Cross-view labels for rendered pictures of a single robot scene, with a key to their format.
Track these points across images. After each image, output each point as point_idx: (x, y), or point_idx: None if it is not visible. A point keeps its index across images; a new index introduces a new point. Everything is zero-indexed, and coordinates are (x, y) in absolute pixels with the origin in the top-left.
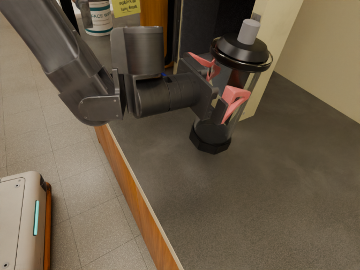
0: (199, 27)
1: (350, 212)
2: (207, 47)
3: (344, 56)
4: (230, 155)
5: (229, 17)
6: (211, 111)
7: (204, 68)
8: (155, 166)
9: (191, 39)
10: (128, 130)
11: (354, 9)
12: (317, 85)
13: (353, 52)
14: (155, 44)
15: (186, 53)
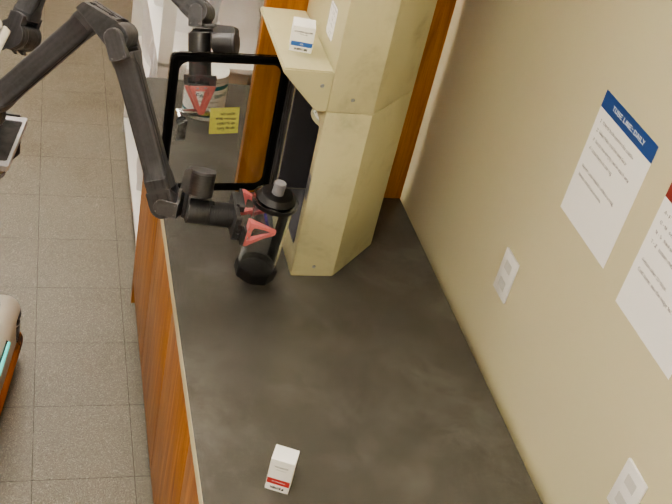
0: (307, 158)
1: (347, 368)
2: None
3: (465, 239)
4: (272, 297)
5: None
6: (239, 234)
7: (244, 203)
8: (193, 280)
9: (295, 169)
10: (182, 246)
11: (472, 190)
12: (450, 271)
13: (469, 236)
14: (207, 182)
15: (240, 189)
